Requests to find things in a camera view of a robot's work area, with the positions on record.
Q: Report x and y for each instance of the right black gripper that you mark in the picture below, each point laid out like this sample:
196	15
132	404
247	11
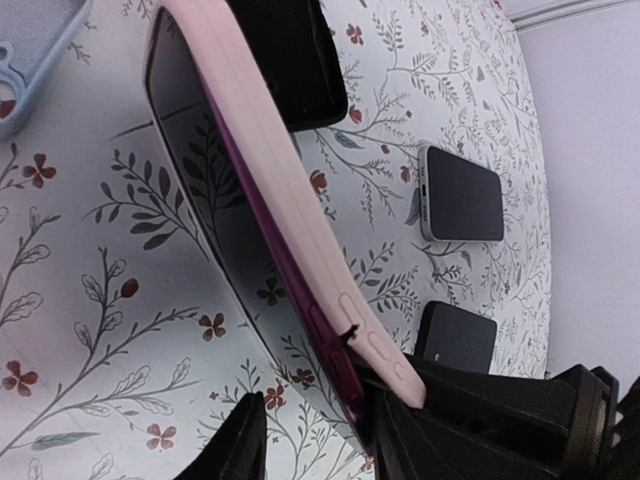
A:
497	427

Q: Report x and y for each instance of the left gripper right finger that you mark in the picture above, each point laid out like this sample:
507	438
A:
401	447

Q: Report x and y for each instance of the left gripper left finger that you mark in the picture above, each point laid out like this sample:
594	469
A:
237	451

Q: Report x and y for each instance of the pink phone case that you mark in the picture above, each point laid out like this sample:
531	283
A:
239	96

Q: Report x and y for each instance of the black phone case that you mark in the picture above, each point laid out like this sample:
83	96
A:
294	50

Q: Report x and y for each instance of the light blue phone case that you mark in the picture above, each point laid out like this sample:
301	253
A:
34	35

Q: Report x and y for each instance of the black phone with white edge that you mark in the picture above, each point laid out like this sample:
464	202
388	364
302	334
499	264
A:
241	236

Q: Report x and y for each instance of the floral patterned table mat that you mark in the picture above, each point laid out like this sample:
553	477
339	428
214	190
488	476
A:
123	345

